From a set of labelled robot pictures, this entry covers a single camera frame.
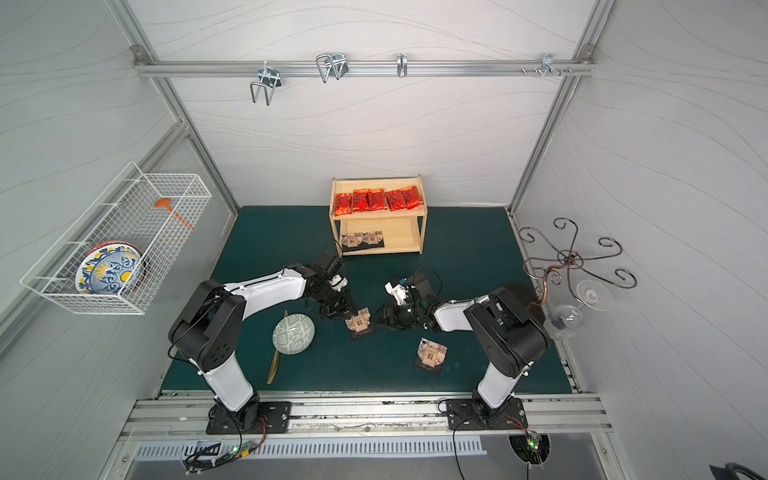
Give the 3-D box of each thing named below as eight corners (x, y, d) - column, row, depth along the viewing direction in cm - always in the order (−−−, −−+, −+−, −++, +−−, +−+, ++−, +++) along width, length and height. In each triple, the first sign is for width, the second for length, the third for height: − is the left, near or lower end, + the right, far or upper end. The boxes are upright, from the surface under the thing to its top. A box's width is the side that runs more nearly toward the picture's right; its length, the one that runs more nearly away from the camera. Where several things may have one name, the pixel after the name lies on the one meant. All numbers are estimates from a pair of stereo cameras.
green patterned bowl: (273, 354, 85) (268, 349, 81) (282, 319, 92) (278, 313, 88) (313, 354, 85) (310, 349, 81) (319, 319, 92) (316, 313, 88)
